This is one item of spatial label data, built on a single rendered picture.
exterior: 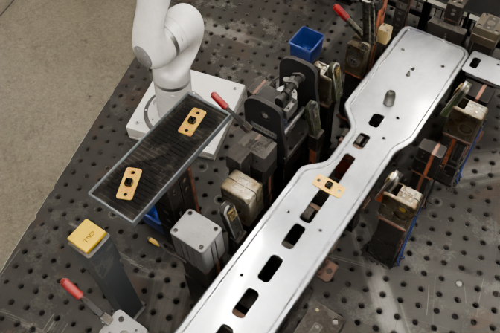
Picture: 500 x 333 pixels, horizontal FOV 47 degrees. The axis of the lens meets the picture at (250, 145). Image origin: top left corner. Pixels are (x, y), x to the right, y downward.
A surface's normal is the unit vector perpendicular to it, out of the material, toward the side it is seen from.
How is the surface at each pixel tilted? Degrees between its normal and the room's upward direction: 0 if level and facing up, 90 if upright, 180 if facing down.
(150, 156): 0
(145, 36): 60
